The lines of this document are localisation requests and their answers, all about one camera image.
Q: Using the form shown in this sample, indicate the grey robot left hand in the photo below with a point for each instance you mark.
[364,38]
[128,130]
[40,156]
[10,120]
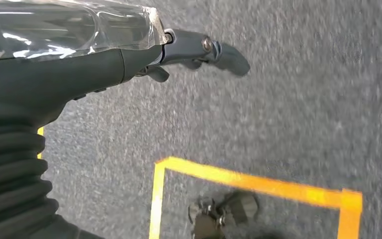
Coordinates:
[62,72]

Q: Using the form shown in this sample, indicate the yellow floor tape square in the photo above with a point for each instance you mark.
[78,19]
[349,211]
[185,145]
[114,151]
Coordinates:
[40,132]
[243,179]

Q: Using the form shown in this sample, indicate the black robot left foot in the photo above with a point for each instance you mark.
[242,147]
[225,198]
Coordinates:
[210,224]

